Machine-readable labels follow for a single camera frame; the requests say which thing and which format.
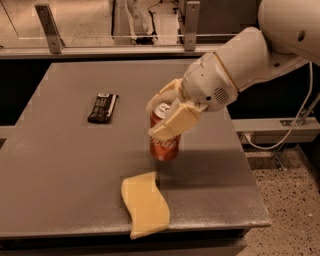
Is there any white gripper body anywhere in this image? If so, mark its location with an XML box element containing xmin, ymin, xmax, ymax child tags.
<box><xmin>182</xmin><ymin>53</ymin><xmax>238</xmax><ymax>111</ymax></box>

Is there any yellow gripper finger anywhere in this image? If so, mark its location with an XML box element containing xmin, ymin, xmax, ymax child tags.
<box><xmin>148</xmin><ymin>101</ymin><xmax>208</xmax><ymax>141</ymax></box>
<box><xmin>146</xmin><ymin>79</ymin><xmax>185</xmax><ymax>112</ymax></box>

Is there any red coke can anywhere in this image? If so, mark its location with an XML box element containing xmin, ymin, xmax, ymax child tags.
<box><xmin>150</xmin><ymin>102</ymin><xmax>180</xmax><ymax>161</ymax></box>

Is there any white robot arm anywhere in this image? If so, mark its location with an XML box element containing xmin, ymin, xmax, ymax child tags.
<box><xmin>146</xmin><ymin>0</ymin><xmax>320</xmax><ymax>141</ymax></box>

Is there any yellow sponge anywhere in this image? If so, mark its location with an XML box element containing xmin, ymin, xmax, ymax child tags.
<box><xmin>121</xmin><ymin>171</ymin><xmax>170</xmax><ymax>240</ymax></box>

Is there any black snack bar wrapper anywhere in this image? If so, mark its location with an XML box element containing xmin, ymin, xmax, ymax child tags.
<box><xmin>87</xmin><ymin>93</ymin><xmax>118</xmax><ymax>124</ymax></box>

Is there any grey table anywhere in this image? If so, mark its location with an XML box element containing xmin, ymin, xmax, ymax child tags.
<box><xmin>0</xmin><ymin>60</ymin><xmax>271</xmax><ymax>256</ymax></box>

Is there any white cable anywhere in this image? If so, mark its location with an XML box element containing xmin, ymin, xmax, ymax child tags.
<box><xmin>243</xmin><ymin>61</ymin><xmax>314</xmax><ymax>151</ymax></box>

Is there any right metal bracket post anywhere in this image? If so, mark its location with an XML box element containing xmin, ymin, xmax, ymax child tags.
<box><xmin>184</xmin><ymin>0</ymin><xmax>200</xmax><ymax>51</ymax></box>

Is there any metal bracket post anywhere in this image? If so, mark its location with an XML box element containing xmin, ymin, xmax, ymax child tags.
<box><xmin>35</xmin><ymin>3</ymin><xmax>64</xmax><ymax>54</ymax></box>
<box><xmin>184</xmin><ymin>0</ymin><xmax>200</xmax><ymax>51</ymax></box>

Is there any left metal bracket post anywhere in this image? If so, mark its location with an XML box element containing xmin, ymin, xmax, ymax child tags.
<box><xmin>35</xmin><ymin>3</ymin><xmax>64</xmax><ymax>54</ymax></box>

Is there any horizontal metal rail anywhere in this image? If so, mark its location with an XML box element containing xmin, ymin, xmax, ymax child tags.
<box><xmin>0</xmin><ymin>44</ymin><xmax>221</xmax><ymax>59</ymax></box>

